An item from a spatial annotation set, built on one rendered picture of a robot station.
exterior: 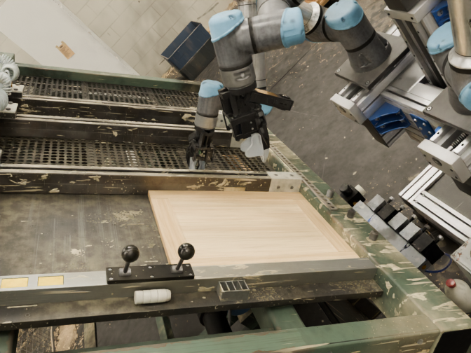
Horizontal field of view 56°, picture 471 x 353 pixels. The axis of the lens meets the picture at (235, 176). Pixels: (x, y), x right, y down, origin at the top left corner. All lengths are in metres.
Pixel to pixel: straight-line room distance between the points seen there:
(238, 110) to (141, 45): 5.65
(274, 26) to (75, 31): 4.28
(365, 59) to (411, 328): 0.93
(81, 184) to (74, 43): 3.78
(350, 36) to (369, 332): 0.97
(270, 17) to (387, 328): 0.72
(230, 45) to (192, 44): 4.74
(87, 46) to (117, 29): 1.47
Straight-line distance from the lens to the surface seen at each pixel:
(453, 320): 1.24
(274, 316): 1.15
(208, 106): 1.46
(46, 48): 5.16
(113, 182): 1.45
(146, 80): 2.78
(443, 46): 1.19
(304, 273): 1.19
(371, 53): 1.65
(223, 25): 0.94
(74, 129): 1.87
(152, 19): 6.60
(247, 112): 1.01
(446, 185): 2.29
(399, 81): 1.70
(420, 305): 1.23
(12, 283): 1.06
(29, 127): 1.87
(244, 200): 1.52
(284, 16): 0.95
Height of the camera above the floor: 1.96
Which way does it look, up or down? 32 degrees down
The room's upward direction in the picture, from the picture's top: 48 degrees counter-clockwise
